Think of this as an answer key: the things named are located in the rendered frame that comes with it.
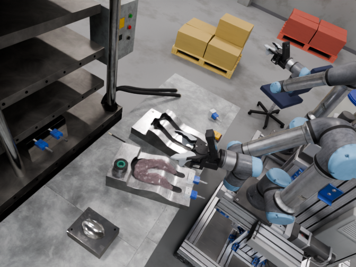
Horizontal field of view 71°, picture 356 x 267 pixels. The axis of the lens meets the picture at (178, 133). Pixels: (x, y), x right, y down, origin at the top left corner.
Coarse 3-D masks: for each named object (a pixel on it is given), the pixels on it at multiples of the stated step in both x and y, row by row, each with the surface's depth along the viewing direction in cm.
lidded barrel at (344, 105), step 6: (354, 90) 313; (348, 96) 304; (354, 96) 302; (342, 102) 315; (348, 102) 305; (354, 102) 295; (336, 108) 324; (342, 108) 313; (348, 108) 305; (354, 108) 297; (330, 114) 335
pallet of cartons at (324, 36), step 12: (300, 12) 569; (288, 24) 534; (300, 24) 523; (312, 24) 530; (324, 24) 550; (288, 36) 546; (300, 36) 535; (312, 36) 524; (324, 36) 516; (336, 36) 516; (300, 48) 549; (324, 48) 529; (336, 48) 519
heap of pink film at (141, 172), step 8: (144, 160) 152; (152, 160) 152; (160, 160) 150; (136, 168) 146; (144, 168) 147; (160, 168) 150; (168, 168) 151; (136, 176) 145; (144, 176) 144; (152, 176) 144; (160, 176) 145; (160, 184) 143; (168, 184) 145
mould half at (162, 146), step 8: (152, 112) 186; (168, 112) 179; (144, 120) 179; (152, 120) 181; (160, 120) 172; (176, 120) 179; (136, 128) 172; (144, 128) 174; (152, 128) 165; (168, 128) 171; (184, 128) 179; (144, 136) 171; (152, 136) 167; (160, 136) 164; (176, 136) 172; (200, 136) 177; (152, 144) 172; (160, 144) 168; (168, 144) 166; (168, 152) 168; (176, 152) 164; (184, 152) 164; (176, 160) 169
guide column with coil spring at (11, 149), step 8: (0, 112) 105; (0, 120) 107; (0, 128) 109; (8, 128) 114; (0, 136) 113; (8, 136) 115; (8, 144) 118; (8, 152) 121; (16, 152) 125; (8, 160) 127; (16, 160) 128; (16, 168) 132; (24, 168) 138
